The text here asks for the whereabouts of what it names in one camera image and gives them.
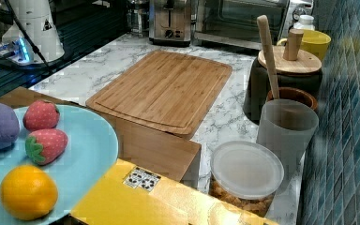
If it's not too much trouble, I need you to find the silver toaster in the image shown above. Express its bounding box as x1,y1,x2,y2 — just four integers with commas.
149,0,191,47

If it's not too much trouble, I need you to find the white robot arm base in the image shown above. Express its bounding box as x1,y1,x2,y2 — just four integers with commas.
0,0,65,66

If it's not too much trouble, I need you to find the stainless toaster oven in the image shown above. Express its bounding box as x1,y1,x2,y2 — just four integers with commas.
194,0,314,50

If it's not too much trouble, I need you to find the bamboo cutting board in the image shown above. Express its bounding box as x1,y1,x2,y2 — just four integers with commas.
86,51,232,139

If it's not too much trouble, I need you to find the snack jar with clear lid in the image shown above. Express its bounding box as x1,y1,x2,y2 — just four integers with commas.
209,141,284,217

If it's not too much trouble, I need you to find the light blue plate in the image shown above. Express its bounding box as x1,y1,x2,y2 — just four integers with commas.
0,105,118,225

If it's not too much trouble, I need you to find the yellow cardboard box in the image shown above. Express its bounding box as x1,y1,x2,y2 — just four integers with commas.
70,159,278,225

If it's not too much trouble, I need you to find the frosted grey plastic cup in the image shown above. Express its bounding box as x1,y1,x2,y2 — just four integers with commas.
257,98,319,192

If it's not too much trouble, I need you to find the glass jar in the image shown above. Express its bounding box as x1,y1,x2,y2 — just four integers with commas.
127,0,149,38

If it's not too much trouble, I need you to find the brown ceramic bowl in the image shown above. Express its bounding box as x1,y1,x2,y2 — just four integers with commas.
263,87,318,112

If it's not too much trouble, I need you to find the wooden pestle stick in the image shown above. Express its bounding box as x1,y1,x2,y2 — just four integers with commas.
257,15,279,99

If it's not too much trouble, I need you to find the black jar with wooden lid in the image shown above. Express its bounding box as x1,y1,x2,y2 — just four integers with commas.
243,46,323,124

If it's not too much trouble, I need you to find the upper plush strawberry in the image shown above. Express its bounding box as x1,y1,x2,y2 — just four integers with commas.
22,100,60,131

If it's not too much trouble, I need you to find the plush strawberry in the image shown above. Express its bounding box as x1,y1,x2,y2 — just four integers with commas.
22,100,60,131
25,128,68,165

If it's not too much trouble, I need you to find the lower plush strawberry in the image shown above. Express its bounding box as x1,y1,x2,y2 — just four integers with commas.
25,128,68,165

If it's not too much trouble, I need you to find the yellow mug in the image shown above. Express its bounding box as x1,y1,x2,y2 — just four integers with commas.
277,29,331,61

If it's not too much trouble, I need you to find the white bottle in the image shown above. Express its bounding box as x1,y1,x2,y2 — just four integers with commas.
293,15,315,30

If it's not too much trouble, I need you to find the orange toy fruit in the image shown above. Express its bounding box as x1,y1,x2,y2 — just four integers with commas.
0,165,58,220

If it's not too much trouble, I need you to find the black cable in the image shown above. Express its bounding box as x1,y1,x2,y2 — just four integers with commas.
3,0,53,71

